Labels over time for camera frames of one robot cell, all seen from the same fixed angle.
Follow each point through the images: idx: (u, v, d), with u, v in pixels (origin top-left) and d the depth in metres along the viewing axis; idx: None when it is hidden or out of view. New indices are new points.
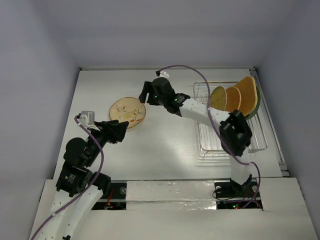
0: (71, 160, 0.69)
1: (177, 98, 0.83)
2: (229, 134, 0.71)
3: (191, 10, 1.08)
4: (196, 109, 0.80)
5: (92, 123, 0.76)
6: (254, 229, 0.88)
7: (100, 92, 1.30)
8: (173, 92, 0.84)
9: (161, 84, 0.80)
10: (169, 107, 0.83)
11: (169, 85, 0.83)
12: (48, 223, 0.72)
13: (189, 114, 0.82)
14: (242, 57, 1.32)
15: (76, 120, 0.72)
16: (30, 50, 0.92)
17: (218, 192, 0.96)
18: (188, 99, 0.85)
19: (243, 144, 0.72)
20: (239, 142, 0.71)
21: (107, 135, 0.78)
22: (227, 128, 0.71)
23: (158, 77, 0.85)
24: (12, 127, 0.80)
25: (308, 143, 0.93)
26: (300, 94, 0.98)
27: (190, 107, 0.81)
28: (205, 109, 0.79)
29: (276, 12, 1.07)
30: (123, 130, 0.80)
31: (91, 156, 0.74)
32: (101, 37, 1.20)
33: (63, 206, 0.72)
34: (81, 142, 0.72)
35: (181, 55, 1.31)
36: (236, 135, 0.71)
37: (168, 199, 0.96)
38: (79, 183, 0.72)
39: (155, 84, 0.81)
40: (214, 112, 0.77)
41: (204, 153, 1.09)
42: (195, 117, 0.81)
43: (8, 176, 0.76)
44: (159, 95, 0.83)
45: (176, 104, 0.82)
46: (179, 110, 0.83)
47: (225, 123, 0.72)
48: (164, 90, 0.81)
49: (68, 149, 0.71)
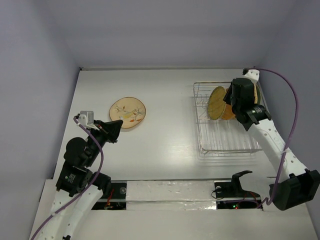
0: (71, 160, 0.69)
1: (255, 110, 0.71)
2: (292, 191, 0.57)
3: (191, 10, 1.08)
4: (269, 137, 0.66)
5: (92, 123, 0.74)
6: (254, 229, 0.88)
7: (100, 92, 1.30)
8: (252, 100, 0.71)
9: (244, 85, 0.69)
10: (240, 113, 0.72)
11: (253, 91, 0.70)
12: (48, 223, 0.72)
13: (257, 137, 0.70)
14: (242, 57, 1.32)
15: (76, 120, 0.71)
16: (30, 49, 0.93)
17: (218, 192, 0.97)
18: (268, 119, 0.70)
19: (293, 204, 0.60)
20: (293, 200, 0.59)
21: (106, 134, 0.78)
22: (294, 184, 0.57)
23: (246, 77, 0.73)
24: (12, 127, 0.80)
25: (308, 143, 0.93)
26: (300, 93, 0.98)
27: (265, 132, 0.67)
28: (281, 148, 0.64)
29: (276, 11, 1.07)
30: (118, 128, 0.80)
31: (91, 156, 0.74)
32: (101, 37, 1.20)
33: (63, 206, 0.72)
34: (81, 142, 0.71)
35: (181, 55, 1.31)
36: (295, 196, 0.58)
37: (168, 199, 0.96)
38: (79, 183, 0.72)
39: (237, 83, 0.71)
40: (289, 157, 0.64)
41: (203, 154, 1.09)
42: (263, 144, 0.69)
43: (8, 176, 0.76)
44: (236, 97, 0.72)
45: (250, 116, 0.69)
46: (250, 123, 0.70)
47: (295, 178, 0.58)
48: (244, 94, 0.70)
49: (68, 148, 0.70)
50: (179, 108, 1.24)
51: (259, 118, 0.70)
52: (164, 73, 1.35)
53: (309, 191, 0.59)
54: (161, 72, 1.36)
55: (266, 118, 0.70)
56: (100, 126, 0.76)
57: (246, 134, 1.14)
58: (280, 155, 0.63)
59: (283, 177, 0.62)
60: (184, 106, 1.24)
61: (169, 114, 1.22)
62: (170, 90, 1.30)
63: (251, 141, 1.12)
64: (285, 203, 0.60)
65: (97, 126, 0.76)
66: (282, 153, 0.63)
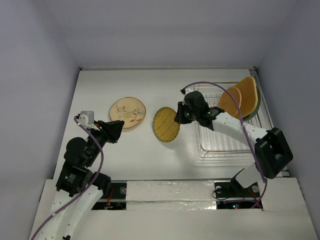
0: (71, 160, 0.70)
1: (210, 111, 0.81)
2: (264, 151, 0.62)
3: (191, 10, 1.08)
4: (229, 124, 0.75)
5: (92, 123, 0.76)
6: (254, 229, 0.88)
7: (100, 92, 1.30)
8: (206, 105, 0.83)
9: (195, 96, 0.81)
10: (201, 120, 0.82)
11: (203, 98, 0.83)
12: (48, 223, 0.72)
13: (222, 130, 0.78)
14: (242, 57, 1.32)
15: (76, 120, 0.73)
16: (30, 50, 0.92)
17: (218, 192, 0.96)
18: (222, 112, 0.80)
19: (280, 166, 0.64)
20: (276, 162, 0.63)
21: (107, 135, 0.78)
22: (263, 145, 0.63)
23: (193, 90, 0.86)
24: (12, 128, 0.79)
25: (308, 144, 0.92)
26: (300, 94, 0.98)
27: (224, 121, 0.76)
28: (239, 124, 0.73)
29: (276, 11, 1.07)
30: (119, 129, 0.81)
31: (92, 156, 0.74)
32: (101, 37, 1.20)
33: (63, 206, 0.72)
34: (81, 142, 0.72)
35: (182, 54, 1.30)
36: (272, 155, 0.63)
37: (168, 200, 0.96)
38: (79, 183, 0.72)
39: (188, 97, 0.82)
40: (250, 128, 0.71)
41: (204, 154, 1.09)
42: (228, 131, 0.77)
43: (8, 176, 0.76)
44: (192, 108, 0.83)
45: (208, 117, 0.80)
46: (212, 124, 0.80)
47: (262, 140, 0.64)
48: (197, 103, 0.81)
49: (68, 148, 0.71)
50: None
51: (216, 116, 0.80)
52: (163, 73, 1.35)
53: (283, 147, 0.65)
54: (160, 73, 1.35)
55: (221, 113, 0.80)
56: (100, 125, 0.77)
57: None
58: (241, 130, 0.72)
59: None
60: None
61: None
62: (170, 90, 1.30)
63: None
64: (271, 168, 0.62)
65: (97, 126, 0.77)
66: (241, 128, 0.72)
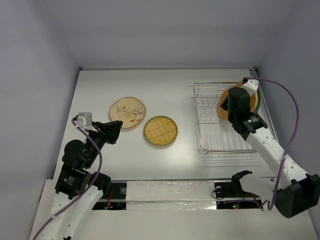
0: (69, 163, 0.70)
1: (251, 119, 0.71)
2: (294, 197, 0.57)
3: (191, 10, 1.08)
4: (267, 145, 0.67)
5: (90, 125, 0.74)
6: (254, 229, 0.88)
7: (99, 92, 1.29)
8: (248, 110, 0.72)
9: (240, 96, 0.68)
10: (237, 124, 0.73)
11: (249, 100, 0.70)
12: (48, 225, 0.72)
13: (255, 146, 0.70)
14: (242, 57, 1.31)
15: (73, 122, 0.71)
16: (30, 50, 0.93)
17: (218, 192, 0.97)
18: (264, 127, 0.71)
19: (299, 210, 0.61)
20: (298, 207, 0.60)
21: (105, 136, 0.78)
22: (297, 192, 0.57)
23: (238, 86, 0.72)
24: (12, 128, 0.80)
25: (309, 144, 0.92)
26: (299, 94, 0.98)
27: (262, 140, 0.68)
28: (280, 154, 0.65)
29: (276, 11, 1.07)
30: (117, 129, 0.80)
31: (90, 157, 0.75)
32: (101, 37, 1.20)
33: (62, 209, 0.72)
34: (79, 144, 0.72)
35: (182, 54, 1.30)
36: (298, 201, 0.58)
37: (168, 200, 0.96)
38: (78, 185, 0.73)
39: (233, 94, 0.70)
40: (289, 163, 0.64)
41: (204, 154, 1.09)
42: (262, 152, 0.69)
43: (8, 176, 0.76)
44: (232, 107, 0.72)
45: (246, 126, 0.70)
46: (247, 133, 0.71)
47: (298, 184, 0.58)
48: (240, 104, 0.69)
49: (66, 151, 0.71)
50: (178, 109, 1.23)
51: (255, 127, 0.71)
52: (163, 73, 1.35)
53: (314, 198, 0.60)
54: (161, 73, 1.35)
55: (262, 127, 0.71)
56: (98, 127, 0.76)
57: None
58: (279, 162, 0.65)
59: (285, 183, 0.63)
60: (184, 106, 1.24)
61: (169, 114, 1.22)
62: (170, 90, 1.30)
63: None
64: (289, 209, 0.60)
65: (95, 128, 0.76)
66: (280, 160, 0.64)
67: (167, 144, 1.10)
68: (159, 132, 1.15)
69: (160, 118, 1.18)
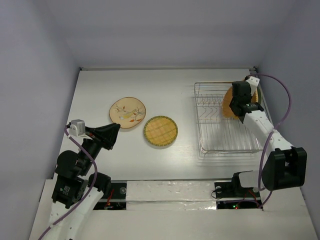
0: (64, 174, 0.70)
1: (250, 104, 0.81)
2: (276, 162, 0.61)
3: (190, 10, 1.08)
4: (260, 122, 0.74)
5: (83, 133, 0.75)
6: (254, 229, 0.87)
7: (100, 92, 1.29)
8: (248, 97, 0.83)
9: (240, 84, 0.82)
10: (237, 108, 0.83)
11: (249, 89, 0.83)
12: (47, 234, 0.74)
13: (251, 126, 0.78)
14: (242, 57, 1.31)
15: (66, 131, 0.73)
16: (31, 50, 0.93)
17: (218, 192, 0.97)
18: (261, 110, 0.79)
19: (283, 182, 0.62)
20: (282, 177, 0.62)
21: (99, 142, 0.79)
22: (278, 157, 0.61)
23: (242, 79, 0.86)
24: (12, 129, 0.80)
25: (308, 144, 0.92)
26: (298, 94, 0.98)
27: (256, 118, 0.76)
28: (268, 129, 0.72)
29: (276, 11, 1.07)
30: (114, 134, 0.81)
31: (85, 167, 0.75)
32: (101, 37, 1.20)
33: (60, 218, 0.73)
34: (72, 156, 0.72)
35: (182, 55, 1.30)
36: (282, 169, 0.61)
37: (168, 199, 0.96)
38: (75, 194, 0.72)
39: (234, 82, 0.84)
40: (276, 136, 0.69)
41: (204, 154, 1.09)
42: (255, 130, 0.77)
43: (8, 176, 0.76)
44: (234, 95, 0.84)
45: (244, 108, 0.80)
46: (244, 115, 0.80)
47: (280, 151, 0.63)
48: (241, 91, 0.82)
49: (60, 163, 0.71)
50: (178, 108, 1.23)
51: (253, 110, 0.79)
52: (163, 73, 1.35)
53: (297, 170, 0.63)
54: (161, 73, 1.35)
55: (259, 110, 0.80)
56: (93, 134, 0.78)
57: (246, 134, 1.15)
58: (267, 134, 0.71)
59: None
60: (184, 106, 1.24)
61: (169, 114, 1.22)
62: (170, 89, 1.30)
63: (251, 141, 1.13)
64: (273, 180, 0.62)
65: (90, 135, 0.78)
66: (268, 133, 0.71)
67: (168, 143, 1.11)
68: (159, 132, 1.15)
69: (160, 118, 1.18)
